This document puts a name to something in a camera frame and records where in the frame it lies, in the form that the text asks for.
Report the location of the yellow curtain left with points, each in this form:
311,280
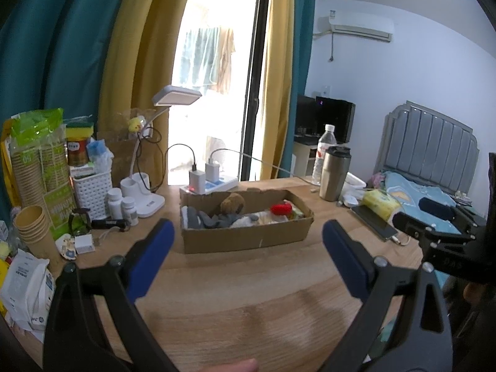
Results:
140,59

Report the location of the black smartphone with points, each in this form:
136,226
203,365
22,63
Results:
381,228

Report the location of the dark grey sock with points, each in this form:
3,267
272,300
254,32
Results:
195,219

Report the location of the white pill bottle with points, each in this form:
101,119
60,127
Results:
114,200
129,211

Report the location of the brown cardboard box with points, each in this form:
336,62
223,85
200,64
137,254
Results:
272,231

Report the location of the white pill bottle right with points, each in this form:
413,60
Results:
129,211

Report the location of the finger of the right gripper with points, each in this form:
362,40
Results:
463,219
435,245

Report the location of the brown bear plush keychain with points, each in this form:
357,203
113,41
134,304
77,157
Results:
233,204

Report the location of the yellow curtain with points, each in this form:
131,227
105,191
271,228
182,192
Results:
278,85
140,59

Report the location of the yellow curtain right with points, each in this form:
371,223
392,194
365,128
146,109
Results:
278,85

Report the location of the teal curtain left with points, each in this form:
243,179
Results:
53,54

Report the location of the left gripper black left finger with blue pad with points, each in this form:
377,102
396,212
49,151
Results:
75,339

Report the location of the black monitor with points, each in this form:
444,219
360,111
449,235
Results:
313,113

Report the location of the white desk lamp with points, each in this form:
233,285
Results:
148,157

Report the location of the red plush ball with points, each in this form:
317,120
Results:
283,208

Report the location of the grey padded headboard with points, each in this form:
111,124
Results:
428,148

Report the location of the white wet wipes pack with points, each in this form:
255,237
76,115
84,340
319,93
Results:
27,291

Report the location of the stainless steel tumbler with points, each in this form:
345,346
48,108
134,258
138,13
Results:
335,167

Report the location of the white pill bottle left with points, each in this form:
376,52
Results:
114,200

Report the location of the green paper cup pack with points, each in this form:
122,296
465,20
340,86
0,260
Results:
34,165

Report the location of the white air conditioner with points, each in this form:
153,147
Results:
369,26

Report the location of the stack of paper cups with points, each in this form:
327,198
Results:
34,230

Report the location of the green snack packet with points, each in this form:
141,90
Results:
296,212

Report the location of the white power strip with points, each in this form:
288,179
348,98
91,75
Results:
219,186

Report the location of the black small flashlight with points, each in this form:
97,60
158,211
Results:
106,224

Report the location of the yellow tissue pack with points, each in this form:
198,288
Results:
381,203

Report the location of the white plastic basket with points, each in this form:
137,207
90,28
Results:
91,193

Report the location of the clear plastic water bottle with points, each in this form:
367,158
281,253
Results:
326,141

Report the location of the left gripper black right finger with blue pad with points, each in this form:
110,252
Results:
421,336

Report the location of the white grey striped sock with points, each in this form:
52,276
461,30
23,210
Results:
246,221

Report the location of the small white adapter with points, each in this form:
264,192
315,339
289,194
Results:
84,244

